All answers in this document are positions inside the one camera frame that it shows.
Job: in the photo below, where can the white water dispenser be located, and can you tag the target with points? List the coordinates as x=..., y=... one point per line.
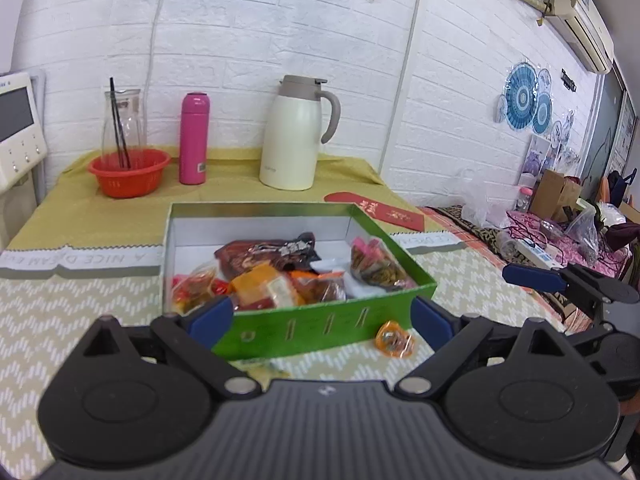
x=23, y=150

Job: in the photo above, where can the green cardboard box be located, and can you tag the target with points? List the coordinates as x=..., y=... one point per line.
x=194, y=231

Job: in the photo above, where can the black straw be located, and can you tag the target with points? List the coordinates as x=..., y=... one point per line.
x=122, y=150

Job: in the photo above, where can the yellow table cloth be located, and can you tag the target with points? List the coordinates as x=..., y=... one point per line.
x=76, y=213

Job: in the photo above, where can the white air conditioner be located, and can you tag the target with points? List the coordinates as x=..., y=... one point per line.
x=582, y=27

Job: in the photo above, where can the yellow label snack packet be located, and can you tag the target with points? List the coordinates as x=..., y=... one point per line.
x=190, y=291

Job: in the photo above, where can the white power strip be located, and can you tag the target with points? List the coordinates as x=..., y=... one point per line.
x=536, y=255

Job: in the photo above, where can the pink thermos bottle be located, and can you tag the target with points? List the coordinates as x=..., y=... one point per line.
x=194, y=122

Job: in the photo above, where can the glass carafe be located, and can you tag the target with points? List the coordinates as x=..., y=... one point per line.
x=130, y=108

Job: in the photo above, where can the orange yellow snack packet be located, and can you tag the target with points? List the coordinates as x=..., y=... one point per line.
x=266, y=281

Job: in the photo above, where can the dark brown snack packet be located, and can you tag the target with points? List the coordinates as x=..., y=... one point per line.
x=241, y=256

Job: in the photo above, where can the pink white snack packet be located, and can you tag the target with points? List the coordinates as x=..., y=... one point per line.
x=372, y=264

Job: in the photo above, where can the red sausage packet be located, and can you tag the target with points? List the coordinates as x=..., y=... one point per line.
x=222, y=288

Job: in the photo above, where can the orange trimmed dried fruit packet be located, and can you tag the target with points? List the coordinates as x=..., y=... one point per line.
x=318, y=288

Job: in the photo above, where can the patterned tablecloth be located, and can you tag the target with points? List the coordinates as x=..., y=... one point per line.
x=42, y=320

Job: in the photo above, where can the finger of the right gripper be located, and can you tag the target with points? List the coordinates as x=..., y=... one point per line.
x=534, y=278

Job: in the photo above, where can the blue paper fan decoration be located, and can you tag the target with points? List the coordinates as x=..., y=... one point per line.
x=526, y=100

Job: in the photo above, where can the cream thermos jug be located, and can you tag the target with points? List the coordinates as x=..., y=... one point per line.
x=303, y=116

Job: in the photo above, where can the brown cardboard box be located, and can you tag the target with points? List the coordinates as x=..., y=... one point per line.
x=555, y=197

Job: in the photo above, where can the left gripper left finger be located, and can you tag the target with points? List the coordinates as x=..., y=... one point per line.
x=189, y=341

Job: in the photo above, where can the red envelope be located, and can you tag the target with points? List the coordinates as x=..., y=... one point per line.
x=379, y=211

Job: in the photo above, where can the small orange round snack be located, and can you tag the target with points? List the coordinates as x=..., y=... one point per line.
x=395, y=342

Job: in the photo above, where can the red plastic basket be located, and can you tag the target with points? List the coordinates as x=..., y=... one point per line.
x=142, y=178

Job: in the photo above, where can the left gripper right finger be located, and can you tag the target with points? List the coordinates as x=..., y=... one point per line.
x=460, y=345

